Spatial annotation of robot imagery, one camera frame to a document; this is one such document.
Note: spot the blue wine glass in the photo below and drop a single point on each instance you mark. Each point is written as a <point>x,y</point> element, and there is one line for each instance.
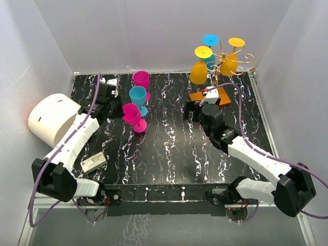
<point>138,96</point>
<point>210,40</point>

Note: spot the gold wire glass rack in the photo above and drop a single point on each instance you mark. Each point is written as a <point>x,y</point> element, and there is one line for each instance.
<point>224,98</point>

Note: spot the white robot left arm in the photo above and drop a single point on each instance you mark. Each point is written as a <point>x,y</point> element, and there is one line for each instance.
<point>52,174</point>

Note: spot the yellow wine glass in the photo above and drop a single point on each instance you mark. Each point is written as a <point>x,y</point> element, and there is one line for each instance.
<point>199,71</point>
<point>229,62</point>

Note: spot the small cardboard box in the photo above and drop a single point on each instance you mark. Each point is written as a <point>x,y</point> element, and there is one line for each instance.
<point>94,162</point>

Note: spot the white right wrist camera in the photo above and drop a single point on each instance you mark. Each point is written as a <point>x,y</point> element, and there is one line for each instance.
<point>211,96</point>

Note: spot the white round container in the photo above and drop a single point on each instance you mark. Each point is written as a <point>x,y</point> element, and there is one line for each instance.
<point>52,117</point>

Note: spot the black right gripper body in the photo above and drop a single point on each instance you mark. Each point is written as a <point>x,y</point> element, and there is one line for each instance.
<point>197,110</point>

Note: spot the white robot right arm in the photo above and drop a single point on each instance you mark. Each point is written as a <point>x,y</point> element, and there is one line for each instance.
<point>290,189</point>

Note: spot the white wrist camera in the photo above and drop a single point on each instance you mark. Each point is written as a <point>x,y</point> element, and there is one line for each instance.
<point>211,96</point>
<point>112,82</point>

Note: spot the left yellow wine glass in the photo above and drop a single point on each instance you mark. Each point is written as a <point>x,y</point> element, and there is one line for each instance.
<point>199,71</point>

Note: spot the rear yellow wine glass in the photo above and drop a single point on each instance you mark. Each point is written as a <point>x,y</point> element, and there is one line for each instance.
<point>229,62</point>

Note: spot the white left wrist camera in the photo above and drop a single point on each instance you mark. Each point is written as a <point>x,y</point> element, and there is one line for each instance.
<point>112,82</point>

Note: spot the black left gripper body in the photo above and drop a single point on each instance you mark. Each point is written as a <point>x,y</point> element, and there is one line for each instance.
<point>117,108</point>

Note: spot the pink wine glass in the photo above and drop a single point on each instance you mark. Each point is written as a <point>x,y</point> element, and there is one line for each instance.
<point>142,78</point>
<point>132,116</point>

